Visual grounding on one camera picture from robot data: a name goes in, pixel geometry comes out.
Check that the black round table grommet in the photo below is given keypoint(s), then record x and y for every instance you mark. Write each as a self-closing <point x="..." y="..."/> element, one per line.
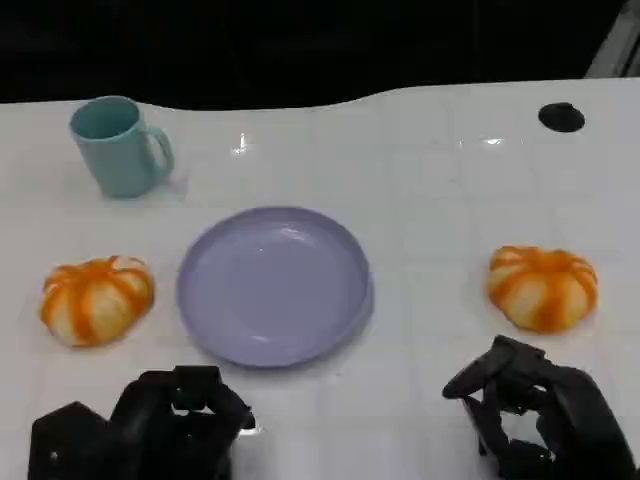
<point x="561" y="117"/>

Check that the orange and white bread roll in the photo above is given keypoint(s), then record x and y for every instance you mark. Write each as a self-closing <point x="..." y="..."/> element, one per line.
<point x="95" y="302"/>
<point x="542" y="292"/>

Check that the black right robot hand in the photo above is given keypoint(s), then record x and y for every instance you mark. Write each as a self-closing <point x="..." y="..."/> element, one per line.
<point x="575" y="410"/>

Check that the lilac plate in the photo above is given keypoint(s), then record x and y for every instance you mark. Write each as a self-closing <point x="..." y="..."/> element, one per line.
<point x="272" y="287"/>

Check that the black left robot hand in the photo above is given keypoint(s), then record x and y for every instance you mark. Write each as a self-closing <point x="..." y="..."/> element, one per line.
<point x="165" y="440"/>

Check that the black backdrop cloth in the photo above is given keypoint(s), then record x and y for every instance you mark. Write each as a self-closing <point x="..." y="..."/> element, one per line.
<point x="300" y="45"/>

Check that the grey metal frame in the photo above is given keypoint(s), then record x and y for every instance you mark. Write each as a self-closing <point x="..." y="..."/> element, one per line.
<point x="617" y="45"/>

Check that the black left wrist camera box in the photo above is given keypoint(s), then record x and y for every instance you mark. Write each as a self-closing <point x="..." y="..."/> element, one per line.
<point x="67" y="445"/>

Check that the pale green mug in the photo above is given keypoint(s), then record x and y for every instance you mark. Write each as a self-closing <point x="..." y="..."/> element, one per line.
<point x="117" y="155"/>

